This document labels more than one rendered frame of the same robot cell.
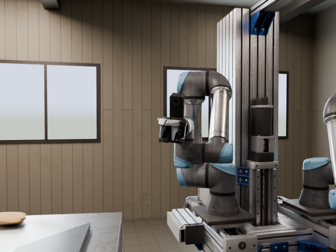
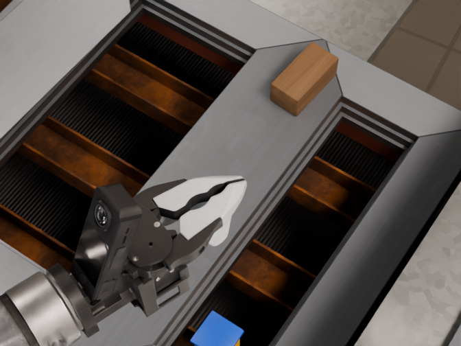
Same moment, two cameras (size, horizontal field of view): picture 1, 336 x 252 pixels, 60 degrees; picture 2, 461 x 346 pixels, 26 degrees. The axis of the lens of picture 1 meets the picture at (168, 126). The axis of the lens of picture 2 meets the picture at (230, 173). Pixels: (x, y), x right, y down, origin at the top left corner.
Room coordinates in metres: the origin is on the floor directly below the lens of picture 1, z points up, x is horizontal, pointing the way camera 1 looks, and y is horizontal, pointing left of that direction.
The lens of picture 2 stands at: (1.19, 0.33, 2.32)
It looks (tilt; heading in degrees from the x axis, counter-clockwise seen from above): 59 degrees down; 221
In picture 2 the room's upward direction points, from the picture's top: straight up
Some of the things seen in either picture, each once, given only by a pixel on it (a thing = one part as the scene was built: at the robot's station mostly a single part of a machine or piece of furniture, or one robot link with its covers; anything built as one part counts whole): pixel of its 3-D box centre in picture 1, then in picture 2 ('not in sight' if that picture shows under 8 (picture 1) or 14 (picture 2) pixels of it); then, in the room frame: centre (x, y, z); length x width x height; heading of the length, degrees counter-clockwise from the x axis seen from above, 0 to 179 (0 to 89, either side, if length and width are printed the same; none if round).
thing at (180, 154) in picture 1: (188, 152); not in sight; (1.10, -0.08, 1.33); 0.11 x 0.08 x 0.11; 77
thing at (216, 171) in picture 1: (220, 175); not in sight; (1.33, -0.24, 1.20); 0.13 x 0.12 x 0.14; 77
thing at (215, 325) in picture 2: not in sight; (217, 338); (0.78, -0.05, 0.88); 0.06 x 0.06 x 0.02; 7
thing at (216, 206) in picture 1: (222, 200); not in sight; (1.33, -0.25, 1.09); 0.15 x 0.15 x 0.10
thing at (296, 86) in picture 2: not in sight; (304, 79); (0.32, -0.25, 0.89); 0.12 x 0.06 x 0.05; 2
